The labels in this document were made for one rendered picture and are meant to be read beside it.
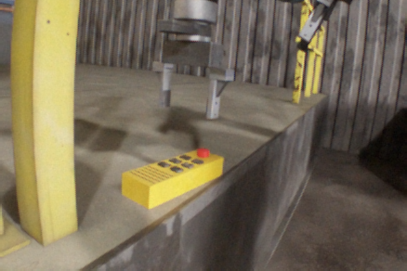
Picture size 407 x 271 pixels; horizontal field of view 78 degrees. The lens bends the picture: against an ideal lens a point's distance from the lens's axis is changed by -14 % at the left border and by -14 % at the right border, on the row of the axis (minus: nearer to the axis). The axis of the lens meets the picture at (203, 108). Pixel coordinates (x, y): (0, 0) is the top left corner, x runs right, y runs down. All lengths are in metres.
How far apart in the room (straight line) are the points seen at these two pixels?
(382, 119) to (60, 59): 3.87
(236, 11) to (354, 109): 2.15
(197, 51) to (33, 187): 0.39
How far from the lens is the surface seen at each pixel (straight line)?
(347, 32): 4.00
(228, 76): 0.56
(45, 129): 0.39
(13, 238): 0.47
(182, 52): 0.61
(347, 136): 4.04
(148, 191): 0.52
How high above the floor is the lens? 0.98
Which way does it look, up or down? 9 degrees down
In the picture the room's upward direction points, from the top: 5 degrees clockwise
